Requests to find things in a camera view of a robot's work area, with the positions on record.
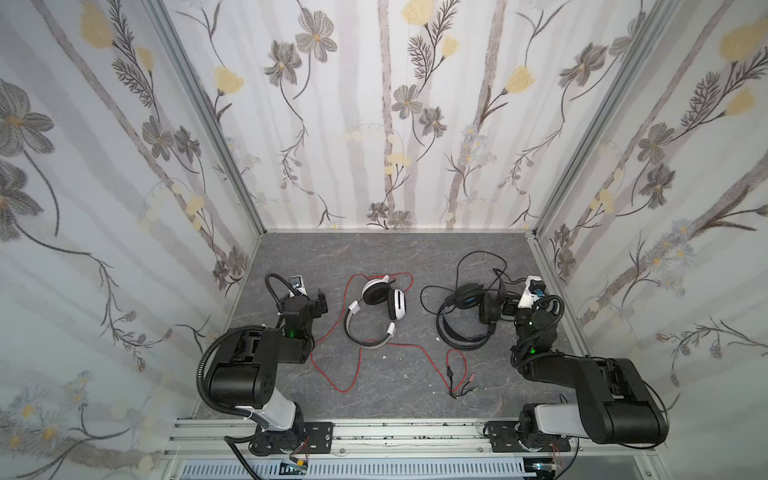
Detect black headphone cable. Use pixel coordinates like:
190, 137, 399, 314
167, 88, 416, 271
419, 250, 529, 319

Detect white black headphones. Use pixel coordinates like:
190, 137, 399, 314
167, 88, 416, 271
342, 275, 407, 350

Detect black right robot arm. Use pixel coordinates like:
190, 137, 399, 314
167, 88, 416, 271
484, 294, 670, 451

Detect white vented cable duct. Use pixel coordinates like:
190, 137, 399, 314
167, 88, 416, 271
178, 458, 540, 480

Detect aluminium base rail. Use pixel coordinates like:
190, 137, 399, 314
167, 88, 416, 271
160, 418, 659, 470

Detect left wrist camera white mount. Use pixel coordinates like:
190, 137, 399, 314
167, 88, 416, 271
288, 275, 307, 296

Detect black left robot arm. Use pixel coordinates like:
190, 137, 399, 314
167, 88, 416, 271
195, 273, 328, 456

